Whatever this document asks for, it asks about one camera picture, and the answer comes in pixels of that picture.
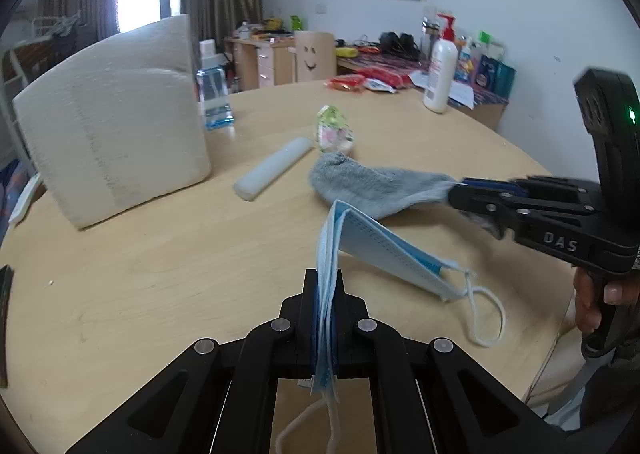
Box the clear tumbler bottle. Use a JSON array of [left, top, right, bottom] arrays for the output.
[[422, 17, 441, 60]]

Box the person's right hand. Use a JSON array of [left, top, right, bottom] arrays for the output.
[[572, 267, 640, 336]]

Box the white foam tube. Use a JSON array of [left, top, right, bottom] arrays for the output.
[[232, 137, 313, 202]]

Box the white remote control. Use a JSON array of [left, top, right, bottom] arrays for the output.
[[9, 174, 41, 225]]

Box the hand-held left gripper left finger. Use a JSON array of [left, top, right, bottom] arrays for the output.
[[65, 269, 319, 454]]

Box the grey sock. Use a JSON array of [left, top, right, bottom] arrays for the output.
[[309, 151, 506, 240]]

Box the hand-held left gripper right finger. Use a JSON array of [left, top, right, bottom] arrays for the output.
[[332, 269, 577, 454]]

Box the blue orange patterned blanket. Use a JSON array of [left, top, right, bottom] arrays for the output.
[[0, 161, 36, 245]]

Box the white lotion bottle red pump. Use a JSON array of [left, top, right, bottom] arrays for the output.
[[422, 14, 459, 114]]

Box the blue face mask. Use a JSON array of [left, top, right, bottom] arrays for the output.
[[272, 199, 506, 454]]

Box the printed paper sheet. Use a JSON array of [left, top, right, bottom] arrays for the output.
[[410, 69, 476, 108]]

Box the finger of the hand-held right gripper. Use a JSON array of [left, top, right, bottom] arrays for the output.
[[446, 184, 521, 241], [461, 176, 533, 197]]

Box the wooden desk with drawers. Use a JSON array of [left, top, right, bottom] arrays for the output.
[[225, 34, 301, 90]]

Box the white foam box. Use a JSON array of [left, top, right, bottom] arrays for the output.
[[12, 13, 212, 230]]

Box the green tissue packet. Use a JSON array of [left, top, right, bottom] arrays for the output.
[[315, 104, 356, 152]]

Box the black bag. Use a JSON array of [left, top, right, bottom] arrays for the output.
[[380, 32, 421, 60]]

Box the green box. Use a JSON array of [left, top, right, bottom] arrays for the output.
[[477, 32, 506, 60]]

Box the wooden chair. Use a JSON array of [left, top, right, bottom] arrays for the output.
[[295, 32, 337, 82]]

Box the clear bottle blue liquid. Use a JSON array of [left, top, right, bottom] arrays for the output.
[[196, 39, 235, 130]]

